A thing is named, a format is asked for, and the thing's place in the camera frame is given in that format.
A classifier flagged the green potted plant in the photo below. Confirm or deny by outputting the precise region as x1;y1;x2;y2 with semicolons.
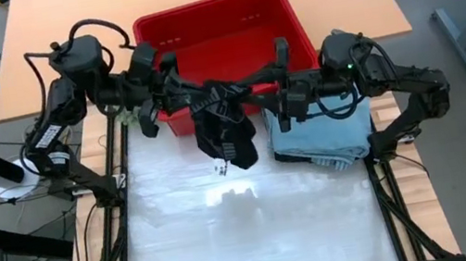
117;106;143;130

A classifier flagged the red plastic laundry bin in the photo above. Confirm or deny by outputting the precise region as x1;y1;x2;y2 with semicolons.
128;0;329;143

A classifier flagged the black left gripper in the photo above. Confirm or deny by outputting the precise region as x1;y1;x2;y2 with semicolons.
100;31;220;144

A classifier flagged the black garment with print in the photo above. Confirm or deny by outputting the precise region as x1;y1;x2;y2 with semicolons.
185;74;263;180

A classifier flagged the blue white striped shirt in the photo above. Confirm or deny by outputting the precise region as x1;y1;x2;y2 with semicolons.
311;149;361;176

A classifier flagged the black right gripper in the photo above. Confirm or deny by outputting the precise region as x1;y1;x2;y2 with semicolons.
228;28;355;140

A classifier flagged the black aluminium table frame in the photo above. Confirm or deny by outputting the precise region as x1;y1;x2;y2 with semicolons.
37;51;466;261

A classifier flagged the light blue denim shirt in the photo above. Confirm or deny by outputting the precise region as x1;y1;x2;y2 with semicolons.
261;90;380;175

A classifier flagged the white round device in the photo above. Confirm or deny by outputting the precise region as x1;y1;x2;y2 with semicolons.
0;154;45;202

